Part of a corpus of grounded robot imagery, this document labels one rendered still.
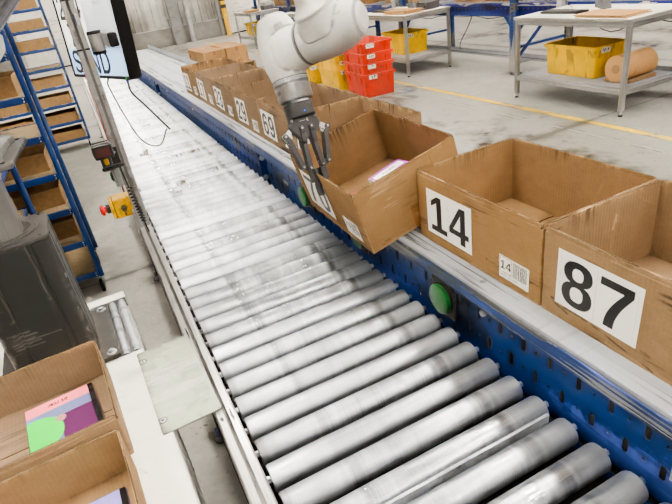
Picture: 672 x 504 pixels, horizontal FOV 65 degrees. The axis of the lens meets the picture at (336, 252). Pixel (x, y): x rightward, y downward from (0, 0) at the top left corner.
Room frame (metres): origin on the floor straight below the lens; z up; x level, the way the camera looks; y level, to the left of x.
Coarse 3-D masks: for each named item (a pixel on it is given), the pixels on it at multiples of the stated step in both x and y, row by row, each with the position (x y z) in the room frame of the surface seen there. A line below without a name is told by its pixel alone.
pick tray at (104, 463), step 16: (112, 432) 0.68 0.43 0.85; (80, 448) 0.66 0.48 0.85; (96, 448) 0.67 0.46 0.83; (112, 448) 0.68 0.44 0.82; (48, 464) 0.64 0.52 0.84; (64, 464) 0.65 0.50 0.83; (80, 464) 0.66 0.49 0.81; (96, 464) 0.67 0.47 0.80; (112, 464) 0.67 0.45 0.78; (128, 464) 0.61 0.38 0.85; (16, 480) 0.62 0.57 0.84; (32, 480) 0.63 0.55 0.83; (48, 480) 0.63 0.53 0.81; (64, 480) 0.64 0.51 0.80; (80, 480) 0.65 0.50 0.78; (96, 480) 0.66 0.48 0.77; (112, 480) 0.66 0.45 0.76; (128, 480) 0.66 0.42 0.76; (0, 496) 0.61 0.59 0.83; (16, 496) 0.61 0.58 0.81; (32, 496) 0.62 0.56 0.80; (48, 496) 0.63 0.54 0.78; (64, 496) 0.64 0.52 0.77; (80, 496) 0.64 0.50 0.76; (96, 496) 0.63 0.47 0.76; (144, 496) 0.62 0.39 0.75
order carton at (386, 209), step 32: (352, 128) 1.53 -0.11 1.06; (384, 128) 1.53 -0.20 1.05; (416, 128) 1.35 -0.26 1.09; (352, 160) 1.53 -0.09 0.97; (384, 160) 1.56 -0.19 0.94; (416, 160) 1.16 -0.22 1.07; (352, 192) 1.43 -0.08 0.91; (384, 192) 1.13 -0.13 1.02; (416, 192) 1.16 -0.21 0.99; (384, 224) 1.12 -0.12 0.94; (416, 224) 1.16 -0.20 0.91
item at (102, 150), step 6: (96, 144) 1.74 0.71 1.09; (102, 144) 1.74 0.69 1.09; (108, 144) 1.73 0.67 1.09; (96, 150) 1.71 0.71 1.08; (102, 150) 1.72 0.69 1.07; (108, 150) 1.72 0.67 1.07; (96, 156) 1.71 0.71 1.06; (102, 156) 1.71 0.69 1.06; (108, 156) 1.72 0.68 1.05; (102, 162) 1.77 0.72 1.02; (108, 162) 1.76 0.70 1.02; (102, 168) 1.76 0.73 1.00; (114, 168) 1.77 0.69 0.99
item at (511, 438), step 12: (540, 420) 0.65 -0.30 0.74; (516, 432) 0.63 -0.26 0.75; (528, 432) 0.64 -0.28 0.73; (492, 444) 0.62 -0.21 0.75; (504, 444) 0.62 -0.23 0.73; (480, 456) 0.60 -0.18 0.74; (456, 468) 0.59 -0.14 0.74; (468, 468) 0.59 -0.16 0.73; (432, 480) 0.57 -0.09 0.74; (444, 480) 0.58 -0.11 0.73; (408, 492) 0.55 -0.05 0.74; (420, 492) 0.56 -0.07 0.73
